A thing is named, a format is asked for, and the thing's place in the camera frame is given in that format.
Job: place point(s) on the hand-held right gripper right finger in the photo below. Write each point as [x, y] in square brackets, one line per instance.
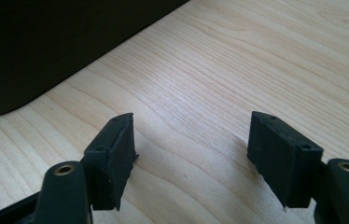
[283, 161]

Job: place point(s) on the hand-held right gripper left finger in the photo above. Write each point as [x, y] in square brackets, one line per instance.
[110, 161]

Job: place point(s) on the black flat rounded-corner base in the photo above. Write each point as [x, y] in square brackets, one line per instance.
[39, 46]

